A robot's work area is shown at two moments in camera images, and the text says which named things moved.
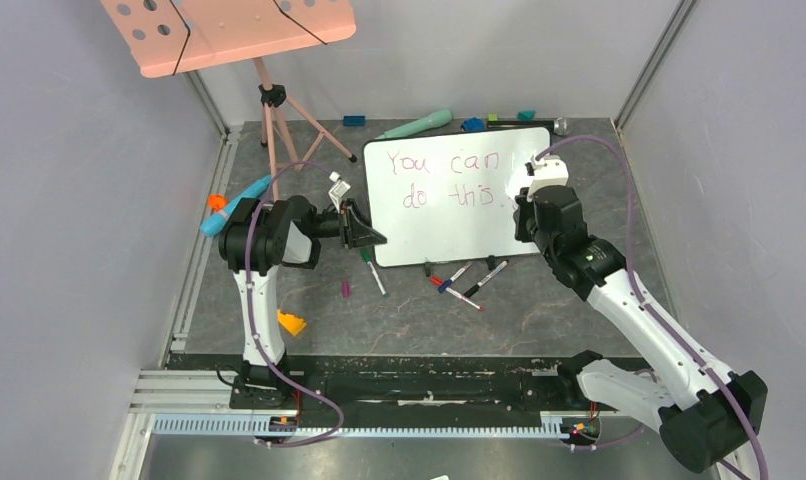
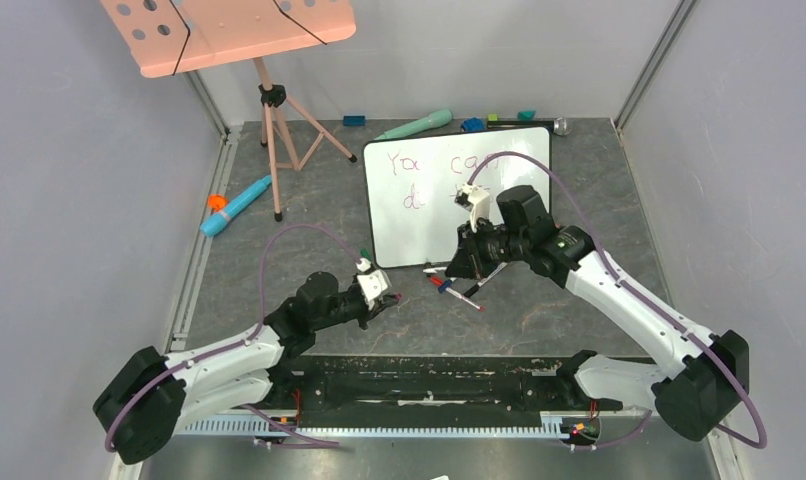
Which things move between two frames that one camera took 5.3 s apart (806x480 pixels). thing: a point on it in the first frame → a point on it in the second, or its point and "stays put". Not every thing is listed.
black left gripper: [354, 235] → [381, 302]
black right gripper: [528, 204] → [465, 253]
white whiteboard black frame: [450, 196] stays put
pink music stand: [171, 37] stays put
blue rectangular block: [354, 120] stays put
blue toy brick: [473, 124] stays put
